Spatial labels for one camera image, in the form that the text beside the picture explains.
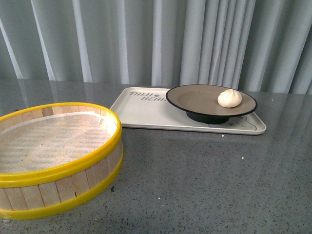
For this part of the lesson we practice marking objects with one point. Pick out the beige plate with black rim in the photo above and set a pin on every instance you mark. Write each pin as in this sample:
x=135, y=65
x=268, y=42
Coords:
x=200, y=103

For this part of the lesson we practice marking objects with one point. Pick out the white steamed bun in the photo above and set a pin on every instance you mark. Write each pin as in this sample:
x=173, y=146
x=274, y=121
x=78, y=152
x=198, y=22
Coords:
x=229, y=98

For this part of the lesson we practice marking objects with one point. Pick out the cream bear print tray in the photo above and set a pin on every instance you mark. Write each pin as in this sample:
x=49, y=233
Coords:
x=147, y=108

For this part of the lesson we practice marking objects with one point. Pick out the white steamer liner cloth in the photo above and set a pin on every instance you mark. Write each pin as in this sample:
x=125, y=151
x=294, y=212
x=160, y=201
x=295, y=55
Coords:
x=52, y=141

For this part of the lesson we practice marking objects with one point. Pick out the bamboo steamer with yellow rims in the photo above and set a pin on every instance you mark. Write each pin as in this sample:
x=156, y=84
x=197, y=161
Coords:
x=51, y=191

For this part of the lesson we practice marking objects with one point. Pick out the grey pleated curtain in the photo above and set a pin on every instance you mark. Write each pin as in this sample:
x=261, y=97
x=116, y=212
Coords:
x=251, y=45

